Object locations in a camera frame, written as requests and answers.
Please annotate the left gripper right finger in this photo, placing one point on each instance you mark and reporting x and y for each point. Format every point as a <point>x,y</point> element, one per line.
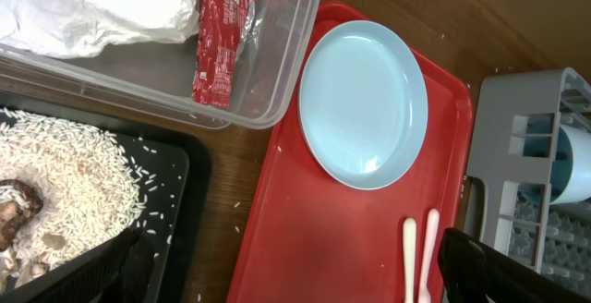
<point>473,272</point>

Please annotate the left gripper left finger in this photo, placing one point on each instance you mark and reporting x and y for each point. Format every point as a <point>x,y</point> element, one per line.
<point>116,271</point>

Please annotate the rice and food scraps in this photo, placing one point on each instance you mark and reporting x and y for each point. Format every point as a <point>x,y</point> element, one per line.
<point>92,186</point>

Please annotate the light blue bowl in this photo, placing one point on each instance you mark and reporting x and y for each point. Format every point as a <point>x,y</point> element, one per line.
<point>570,172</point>

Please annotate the white napkin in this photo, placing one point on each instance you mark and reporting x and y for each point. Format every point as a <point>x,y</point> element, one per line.
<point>83,28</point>

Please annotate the red snack wrapper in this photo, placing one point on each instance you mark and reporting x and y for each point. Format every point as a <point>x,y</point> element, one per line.
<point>223,29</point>

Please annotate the grey dishwasher rack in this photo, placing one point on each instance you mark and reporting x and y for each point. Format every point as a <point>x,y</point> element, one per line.
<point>552,240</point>

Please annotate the cream plastic spoon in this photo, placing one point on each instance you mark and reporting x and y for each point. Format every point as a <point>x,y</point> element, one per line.
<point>409,255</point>

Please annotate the black plastic tray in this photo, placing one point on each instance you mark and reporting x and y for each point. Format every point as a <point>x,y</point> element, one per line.
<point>176,171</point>

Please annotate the light blue plate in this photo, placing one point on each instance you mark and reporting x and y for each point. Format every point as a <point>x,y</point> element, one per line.
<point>363,105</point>

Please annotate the clear plastic bin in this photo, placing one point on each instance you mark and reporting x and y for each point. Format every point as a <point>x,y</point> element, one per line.
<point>156,78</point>

